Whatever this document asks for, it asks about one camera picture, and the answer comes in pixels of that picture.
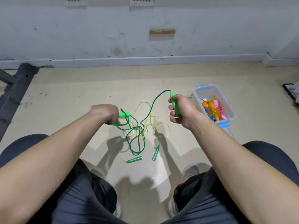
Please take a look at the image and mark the person's left hand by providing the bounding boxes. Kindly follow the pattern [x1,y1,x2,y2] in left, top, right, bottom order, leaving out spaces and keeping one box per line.
[90,104,130,127]

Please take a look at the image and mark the grey right shoe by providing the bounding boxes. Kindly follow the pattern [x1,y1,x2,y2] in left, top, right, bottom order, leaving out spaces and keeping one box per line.
[169,163,201,217]

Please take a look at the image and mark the small wooden wall block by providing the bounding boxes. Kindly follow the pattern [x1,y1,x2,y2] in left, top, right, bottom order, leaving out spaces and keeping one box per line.
[150,29,177,37]

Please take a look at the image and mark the orange handled yellow skipping rope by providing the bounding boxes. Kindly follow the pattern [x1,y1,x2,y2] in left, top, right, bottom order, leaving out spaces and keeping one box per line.
[202,96,221,122]

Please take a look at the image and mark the person's right hand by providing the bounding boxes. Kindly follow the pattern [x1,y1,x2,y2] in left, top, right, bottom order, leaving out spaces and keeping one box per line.
[168,94,201,130]

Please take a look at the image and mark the pile of colourful jump ropes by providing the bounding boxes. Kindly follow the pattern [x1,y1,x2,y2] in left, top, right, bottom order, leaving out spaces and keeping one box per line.
[119,101,172,164]

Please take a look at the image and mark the person's left forearm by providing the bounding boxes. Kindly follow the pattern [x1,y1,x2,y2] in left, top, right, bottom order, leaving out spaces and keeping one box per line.
[0,109,109,224]

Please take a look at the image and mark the grey shoe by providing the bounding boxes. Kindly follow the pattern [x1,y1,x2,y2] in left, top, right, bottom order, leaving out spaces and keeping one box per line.
[91,168,123,218]
[169,163,201,217]

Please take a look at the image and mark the grey left shoe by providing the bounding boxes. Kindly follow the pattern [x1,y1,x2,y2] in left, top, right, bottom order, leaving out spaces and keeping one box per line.
[91,168,123,218]

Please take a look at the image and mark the clear plastic box lid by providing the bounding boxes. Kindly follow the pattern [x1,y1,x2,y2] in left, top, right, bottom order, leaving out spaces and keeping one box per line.
[219,124,235,139]

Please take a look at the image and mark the black shorts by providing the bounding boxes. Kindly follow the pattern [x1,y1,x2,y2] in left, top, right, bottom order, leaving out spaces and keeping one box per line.
[0,134,299,224]

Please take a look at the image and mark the pink skipping rope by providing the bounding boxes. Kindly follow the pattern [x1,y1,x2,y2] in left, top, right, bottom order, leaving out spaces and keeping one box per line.
[212,99,229,121]

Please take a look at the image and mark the clear storage box blue latches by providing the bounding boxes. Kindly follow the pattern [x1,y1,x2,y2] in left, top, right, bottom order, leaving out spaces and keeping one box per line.
[192,84,237,128]

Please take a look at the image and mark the person's right forearm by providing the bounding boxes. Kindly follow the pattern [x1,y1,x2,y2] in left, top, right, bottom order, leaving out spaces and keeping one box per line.
[189,114,299,224]

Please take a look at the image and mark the green-handled dark green jump rope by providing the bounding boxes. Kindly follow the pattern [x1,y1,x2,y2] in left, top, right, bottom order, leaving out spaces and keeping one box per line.
[110,89,181,156]

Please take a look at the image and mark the black metal rack frame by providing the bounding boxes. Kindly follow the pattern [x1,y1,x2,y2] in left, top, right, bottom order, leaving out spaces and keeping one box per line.
[0,63,39,140]

